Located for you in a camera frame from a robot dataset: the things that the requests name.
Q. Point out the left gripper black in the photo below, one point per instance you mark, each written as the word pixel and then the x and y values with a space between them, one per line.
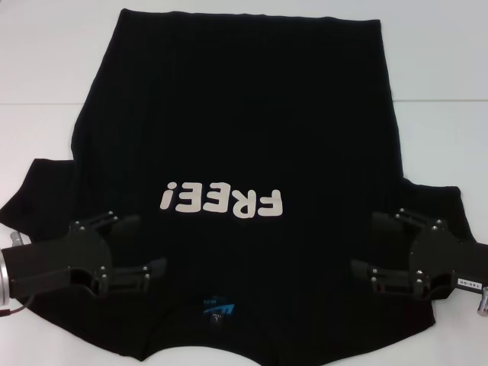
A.
pixel 57 259

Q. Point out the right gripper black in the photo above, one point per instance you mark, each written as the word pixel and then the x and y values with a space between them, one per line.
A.
pixel 446 255

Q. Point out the black shirt with FREE print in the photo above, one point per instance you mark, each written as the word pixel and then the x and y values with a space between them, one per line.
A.
pixel 228 114

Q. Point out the silver plug on right gripper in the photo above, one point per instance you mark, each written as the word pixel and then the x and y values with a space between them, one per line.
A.
pixel 481 303

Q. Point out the silver plug on gripper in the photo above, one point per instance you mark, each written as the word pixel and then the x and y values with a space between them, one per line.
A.
pixel 481 303
pixel 19 237

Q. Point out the silver plug on left gripper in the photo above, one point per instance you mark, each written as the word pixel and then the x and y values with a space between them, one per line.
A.
pixel 19 237

